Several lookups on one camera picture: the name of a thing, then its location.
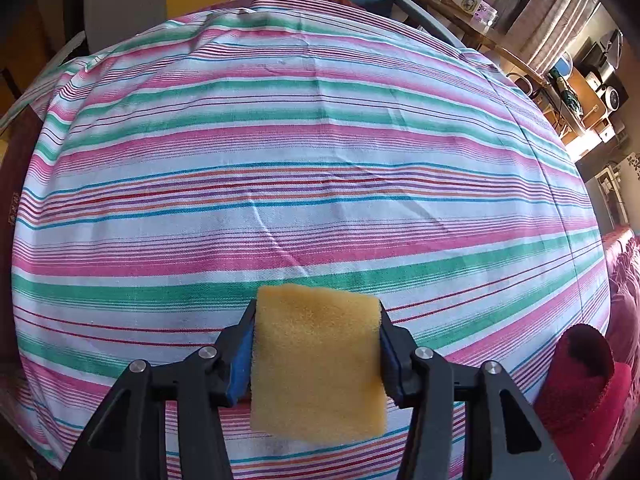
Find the small orange sponge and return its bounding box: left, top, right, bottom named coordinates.
left=250, top=284, right=386, bottom=444

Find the striped bed sheet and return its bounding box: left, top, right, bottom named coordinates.
left=1, top=0, right=611, bottom=466

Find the wooden side table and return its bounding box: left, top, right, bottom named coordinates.
left=412, top=0, right=608, bottom=158

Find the pink curtain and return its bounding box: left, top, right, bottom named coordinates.
left=503, top=0, right=600, bottom=75

